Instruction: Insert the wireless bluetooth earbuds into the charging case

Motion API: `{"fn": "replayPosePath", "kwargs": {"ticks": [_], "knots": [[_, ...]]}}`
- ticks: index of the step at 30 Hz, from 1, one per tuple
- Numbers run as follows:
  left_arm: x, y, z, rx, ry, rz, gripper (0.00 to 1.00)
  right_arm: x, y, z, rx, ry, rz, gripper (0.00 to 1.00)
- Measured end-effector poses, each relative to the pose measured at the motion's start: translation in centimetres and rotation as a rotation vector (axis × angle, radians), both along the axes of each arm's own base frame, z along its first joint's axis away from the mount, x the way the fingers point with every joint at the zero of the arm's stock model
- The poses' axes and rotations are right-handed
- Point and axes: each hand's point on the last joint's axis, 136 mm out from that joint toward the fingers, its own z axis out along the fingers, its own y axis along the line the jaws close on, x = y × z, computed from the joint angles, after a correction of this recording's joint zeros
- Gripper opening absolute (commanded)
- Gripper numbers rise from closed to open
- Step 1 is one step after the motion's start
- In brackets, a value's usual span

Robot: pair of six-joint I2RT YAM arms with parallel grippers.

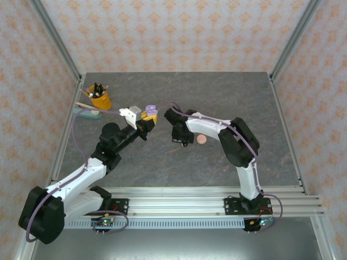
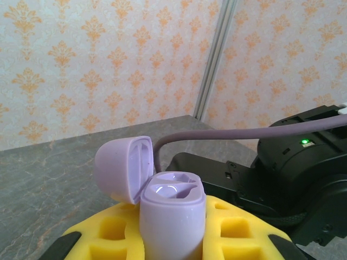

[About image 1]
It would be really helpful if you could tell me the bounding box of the purple earbud charging case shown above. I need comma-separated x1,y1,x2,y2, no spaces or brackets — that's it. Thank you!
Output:
145,104,159,118

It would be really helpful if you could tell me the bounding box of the yellow pen cup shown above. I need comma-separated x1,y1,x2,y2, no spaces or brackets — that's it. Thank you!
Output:
87,90,112,113

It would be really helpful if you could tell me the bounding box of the teal beige stapler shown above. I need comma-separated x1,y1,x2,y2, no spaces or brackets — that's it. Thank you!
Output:
73,101,102,120

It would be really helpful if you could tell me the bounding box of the grey metal base panel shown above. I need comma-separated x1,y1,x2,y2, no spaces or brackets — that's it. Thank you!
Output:
16,229,334,260

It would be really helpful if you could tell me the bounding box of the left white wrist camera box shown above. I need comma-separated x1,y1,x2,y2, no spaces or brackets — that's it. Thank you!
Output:
119,105,143,129

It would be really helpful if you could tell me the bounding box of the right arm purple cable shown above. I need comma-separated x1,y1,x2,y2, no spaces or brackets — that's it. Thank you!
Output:
169,101,284,233

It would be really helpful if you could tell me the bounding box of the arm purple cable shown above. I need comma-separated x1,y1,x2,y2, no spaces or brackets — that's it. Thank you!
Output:
24,109,130,242
169,101,284,233

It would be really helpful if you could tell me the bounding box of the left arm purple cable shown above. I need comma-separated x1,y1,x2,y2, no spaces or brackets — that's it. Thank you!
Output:
24,109,130,242

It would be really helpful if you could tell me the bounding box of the aluminium side rail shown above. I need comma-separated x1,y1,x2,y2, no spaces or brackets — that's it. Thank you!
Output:
43,75,85,197
269,73,310,196

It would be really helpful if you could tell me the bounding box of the wide aluminium rail beam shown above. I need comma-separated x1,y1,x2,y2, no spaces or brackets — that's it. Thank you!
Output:
28,186,326,218

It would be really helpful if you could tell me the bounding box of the white slotted cable duct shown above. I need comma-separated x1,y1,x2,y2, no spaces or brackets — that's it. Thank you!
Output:
63,219,246,230

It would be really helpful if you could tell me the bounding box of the red black power wire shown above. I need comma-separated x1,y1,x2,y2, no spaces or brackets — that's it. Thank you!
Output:
91,210,118,222
250,206,273,225

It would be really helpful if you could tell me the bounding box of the aluminium corner post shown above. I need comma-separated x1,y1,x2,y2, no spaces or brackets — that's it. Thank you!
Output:
28,0,82,83
269,0,325,82

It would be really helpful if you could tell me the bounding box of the aluminium frame leg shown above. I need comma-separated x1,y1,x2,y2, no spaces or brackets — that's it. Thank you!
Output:
15,218,41,260
310,216,337,260

